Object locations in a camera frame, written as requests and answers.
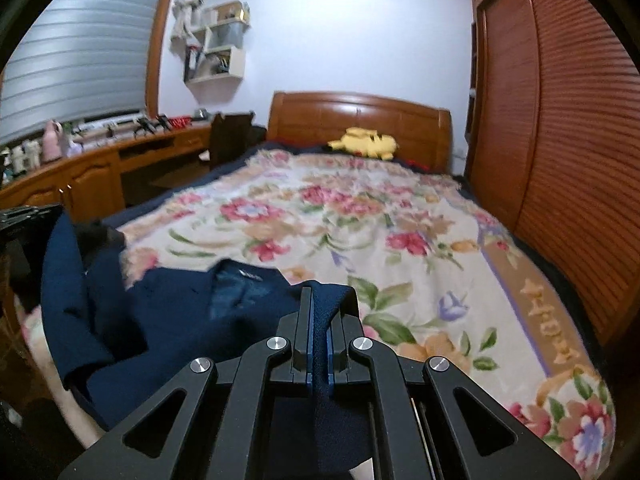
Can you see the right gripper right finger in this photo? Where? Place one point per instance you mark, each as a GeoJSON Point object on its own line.
{"type": "Point", "coordinates": [337, 356]}

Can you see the pink bottle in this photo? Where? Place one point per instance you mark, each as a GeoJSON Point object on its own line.
{"type": "Point", "coordinates": [51, 142]}

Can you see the red-brown louvered wardrobe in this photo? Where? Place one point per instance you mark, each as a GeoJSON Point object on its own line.
{"type": "Point", "coordinates": [554, 150]}

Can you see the white wall shelf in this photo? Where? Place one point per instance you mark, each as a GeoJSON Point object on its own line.
{"type": "Point", "coordinates": [212, 37]}

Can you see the wooden desk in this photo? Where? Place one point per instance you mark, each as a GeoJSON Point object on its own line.
{"type": "Point", "coordinates": [89, 185]}

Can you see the navy blue coat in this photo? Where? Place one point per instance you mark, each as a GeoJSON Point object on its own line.
{"type": "Point", "coordinates": [115, 345]}

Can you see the floral bed blanket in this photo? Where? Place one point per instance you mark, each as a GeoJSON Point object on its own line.
{"type": "Point", "coordinates": [433, 274]}

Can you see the wooden headboard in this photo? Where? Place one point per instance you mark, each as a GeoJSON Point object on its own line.
{"type": "Point", "coordinates": [423, 133]}

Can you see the grey window blind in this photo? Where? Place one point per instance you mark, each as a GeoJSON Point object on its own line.
{"type": "Point", "coordinates": [81, 59]}

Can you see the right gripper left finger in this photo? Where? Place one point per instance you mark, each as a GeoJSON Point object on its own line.
{"type": "Point", "coordinates": [302, 342]}

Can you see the yellow plush toy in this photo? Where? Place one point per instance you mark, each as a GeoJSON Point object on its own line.
{"type": "Point", "coordinates": [365, 143]}

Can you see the dark wooden chair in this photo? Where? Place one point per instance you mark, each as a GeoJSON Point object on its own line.
{"type": "Point", "coordinates": [231, 135]}

